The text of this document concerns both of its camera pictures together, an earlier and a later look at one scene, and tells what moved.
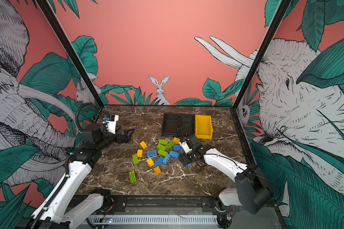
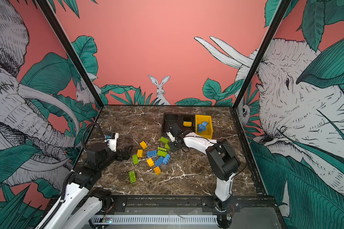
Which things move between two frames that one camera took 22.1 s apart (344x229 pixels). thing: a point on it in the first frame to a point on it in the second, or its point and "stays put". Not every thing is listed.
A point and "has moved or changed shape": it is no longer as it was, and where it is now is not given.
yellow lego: (176, 140) has moved or changed shape
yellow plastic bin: (203, 127) stays put
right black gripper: (185, 159) to (172, 147)
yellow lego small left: (139, 153) stays put
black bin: (170, 124) stays put
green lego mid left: (135, 159) stays put
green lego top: (163, 141) has moved or changed shape
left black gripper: (120, 140) to (121, 157)
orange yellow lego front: (157, 170) stays put
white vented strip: (156, 220) stays put
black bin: (186, 125) stays put
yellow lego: (143, 144) stays put
